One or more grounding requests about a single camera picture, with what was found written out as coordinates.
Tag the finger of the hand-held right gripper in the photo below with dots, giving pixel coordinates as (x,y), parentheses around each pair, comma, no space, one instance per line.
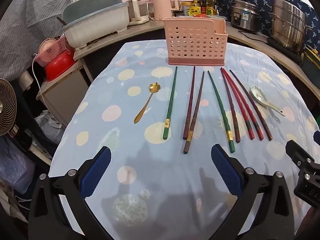
(297,152)

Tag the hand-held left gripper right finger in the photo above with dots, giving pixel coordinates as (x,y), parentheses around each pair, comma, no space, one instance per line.
(225,170)

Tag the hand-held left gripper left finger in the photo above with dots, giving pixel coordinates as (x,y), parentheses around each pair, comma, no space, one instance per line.
(96,172)

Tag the red twisted chopstick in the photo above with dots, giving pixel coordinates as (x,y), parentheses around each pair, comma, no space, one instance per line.
(237,105)
(258,135)

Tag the green chopstick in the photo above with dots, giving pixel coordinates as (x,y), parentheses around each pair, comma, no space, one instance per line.
(221,111)
(170,102)

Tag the dark purple twisted chopstick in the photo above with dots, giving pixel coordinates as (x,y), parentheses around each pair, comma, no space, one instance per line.
(230,107)
(252,106)

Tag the brown chopstick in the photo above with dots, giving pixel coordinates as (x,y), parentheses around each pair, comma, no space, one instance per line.
(194,112)

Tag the white ceramic spoon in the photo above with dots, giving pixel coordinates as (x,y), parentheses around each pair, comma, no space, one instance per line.
(257,92)

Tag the maroon chopstick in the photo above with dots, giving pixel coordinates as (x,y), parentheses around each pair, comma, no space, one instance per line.
(189,102)

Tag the gold flower spoon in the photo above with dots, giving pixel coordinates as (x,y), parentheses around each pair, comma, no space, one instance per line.
(152,87)

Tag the pink perforated utensil basket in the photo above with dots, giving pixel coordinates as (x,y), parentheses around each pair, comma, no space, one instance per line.
(195,42)

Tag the green plastic bag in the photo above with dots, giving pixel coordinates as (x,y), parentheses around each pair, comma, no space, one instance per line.
(318,123)

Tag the blue printed tablecloth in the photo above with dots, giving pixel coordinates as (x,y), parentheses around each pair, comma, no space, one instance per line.
(125,130)

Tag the grey plastic bag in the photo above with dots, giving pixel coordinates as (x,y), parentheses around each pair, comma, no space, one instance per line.
(48,127)

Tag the blue plastic bag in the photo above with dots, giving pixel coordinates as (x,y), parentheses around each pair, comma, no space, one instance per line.
(15,165)

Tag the small cabinet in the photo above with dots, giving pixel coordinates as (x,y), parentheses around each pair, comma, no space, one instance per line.
(62,95)

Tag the beige counter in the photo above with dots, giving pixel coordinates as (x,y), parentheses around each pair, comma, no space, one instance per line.
(275,60)

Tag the black induction cooker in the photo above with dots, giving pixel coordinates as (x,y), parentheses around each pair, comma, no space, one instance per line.
(285,51)

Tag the electric fan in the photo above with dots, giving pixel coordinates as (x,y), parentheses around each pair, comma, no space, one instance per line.
(6,107)

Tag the red plastic basin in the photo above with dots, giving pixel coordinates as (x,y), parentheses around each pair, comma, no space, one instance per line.
(58,66)

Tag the steel steamer pot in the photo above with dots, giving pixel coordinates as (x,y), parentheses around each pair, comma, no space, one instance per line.
(287,25)

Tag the pink plastic basket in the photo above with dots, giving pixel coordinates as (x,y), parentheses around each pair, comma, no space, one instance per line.
(53,51)

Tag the pink plate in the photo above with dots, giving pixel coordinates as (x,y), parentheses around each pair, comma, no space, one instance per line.
(46,45)

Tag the wood grain counter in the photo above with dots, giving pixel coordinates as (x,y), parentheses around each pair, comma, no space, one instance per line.
(125,33)

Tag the steel rice cooker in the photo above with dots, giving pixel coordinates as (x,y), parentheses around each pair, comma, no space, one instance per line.
(245,16)

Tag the grey-blue dish rack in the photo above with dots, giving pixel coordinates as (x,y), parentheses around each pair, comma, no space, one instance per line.
(97,22)

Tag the yellow packet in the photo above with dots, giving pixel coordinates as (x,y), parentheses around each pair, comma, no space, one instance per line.
(195,11)

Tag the grey striped cloth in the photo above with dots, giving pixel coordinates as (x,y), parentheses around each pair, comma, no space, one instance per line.
(30,25)

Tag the cooking oil bottle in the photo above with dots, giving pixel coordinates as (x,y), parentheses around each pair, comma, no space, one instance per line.
(211,6)

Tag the white blender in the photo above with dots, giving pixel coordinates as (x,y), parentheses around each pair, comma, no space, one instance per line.
(137,12)

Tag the milk powder can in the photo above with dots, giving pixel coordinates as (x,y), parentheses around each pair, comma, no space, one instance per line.
(186,8)

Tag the dark sauce bottle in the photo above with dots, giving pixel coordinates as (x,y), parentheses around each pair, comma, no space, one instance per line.
(202,5)

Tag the pink electric kettle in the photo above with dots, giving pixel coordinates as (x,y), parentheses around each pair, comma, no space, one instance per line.
(162,7)

